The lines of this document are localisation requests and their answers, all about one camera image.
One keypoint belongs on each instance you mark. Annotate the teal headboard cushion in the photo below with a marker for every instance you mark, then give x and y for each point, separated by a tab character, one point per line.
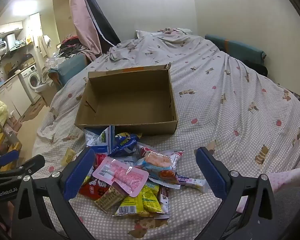
240	47

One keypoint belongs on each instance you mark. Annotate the dark curtain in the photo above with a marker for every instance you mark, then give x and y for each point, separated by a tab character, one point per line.
102	22

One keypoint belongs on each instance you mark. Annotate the brown white slim packet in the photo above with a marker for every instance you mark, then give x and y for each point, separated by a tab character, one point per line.
164	200

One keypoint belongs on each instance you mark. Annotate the pale blue orange-photo packet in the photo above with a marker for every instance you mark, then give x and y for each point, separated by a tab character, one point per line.
157	164

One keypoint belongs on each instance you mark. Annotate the teal padded footboard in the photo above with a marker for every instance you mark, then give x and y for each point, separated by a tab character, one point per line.
67	67

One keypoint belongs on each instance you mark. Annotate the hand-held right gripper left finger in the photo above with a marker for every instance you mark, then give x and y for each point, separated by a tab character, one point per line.
80	173

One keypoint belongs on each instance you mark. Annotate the white wall cabinet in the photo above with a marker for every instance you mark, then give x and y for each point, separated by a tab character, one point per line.
7	28

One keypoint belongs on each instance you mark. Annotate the pink dotted cloth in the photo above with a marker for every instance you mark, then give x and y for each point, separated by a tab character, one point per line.
290	177

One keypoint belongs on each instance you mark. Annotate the white pink pillow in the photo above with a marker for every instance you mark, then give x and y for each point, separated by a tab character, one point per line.
145	33

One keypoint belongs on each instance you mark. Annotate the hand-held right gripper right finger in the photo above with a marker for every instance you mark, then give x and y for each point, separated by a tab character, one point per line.
212	173

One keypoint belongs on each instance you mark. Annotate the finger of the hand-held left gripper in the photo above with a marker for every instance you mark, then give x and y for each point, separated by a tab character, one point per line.
5	157
32	164

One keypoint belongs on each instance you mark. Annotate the pile of clothes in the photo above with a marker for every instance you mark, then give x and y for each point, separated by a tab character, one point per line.
71	45

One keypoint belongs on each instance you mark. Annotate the white red snack packet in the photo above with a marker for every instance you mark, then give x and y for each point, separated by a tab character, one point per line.
176	158

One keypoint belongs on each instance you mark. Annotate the gold biscuit packet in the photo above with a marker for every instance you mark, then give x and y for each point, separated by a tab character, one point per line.
108	198

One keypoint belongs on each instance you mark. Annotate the small pale yellow packet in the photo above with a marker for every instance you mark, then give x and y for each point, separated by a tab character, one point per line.
68	158

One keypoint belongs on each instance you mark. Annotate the white kitchen counter cabinet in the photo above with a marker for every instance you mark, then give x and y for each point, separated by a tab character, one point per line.
12	95

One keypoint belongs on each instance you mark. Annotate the pink sausage packet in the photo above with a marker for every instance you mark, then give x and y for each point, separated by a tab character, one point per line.
122	176

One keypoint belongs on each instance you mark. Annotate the white blue green-label packet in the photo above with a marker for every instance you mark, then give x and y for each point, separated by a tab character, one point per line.
100	138

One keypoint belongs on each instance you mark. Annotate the pink curtain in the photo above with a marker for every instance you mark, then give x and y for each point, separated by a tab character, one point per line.
82	17

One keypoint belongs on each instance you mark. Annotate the white washing machine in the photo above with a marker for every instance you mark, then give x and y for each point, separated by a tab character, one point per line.
31	80

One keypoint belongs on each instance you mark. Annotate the blue yellow snack packet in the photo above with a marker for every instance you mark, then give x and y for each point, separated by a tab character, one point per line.
125	142

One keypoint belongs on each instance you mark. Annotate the brown cardboard box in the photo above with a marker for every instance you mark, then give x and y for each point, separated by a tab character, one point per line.
130	100

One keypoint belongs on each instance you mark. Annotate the white purple bar packet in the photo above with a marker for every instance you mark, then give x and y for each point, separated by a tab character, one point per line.
193	182

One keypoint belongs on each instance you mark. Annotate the hanging towels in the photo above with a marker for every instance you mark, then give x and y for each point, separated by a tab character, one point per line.
42	44

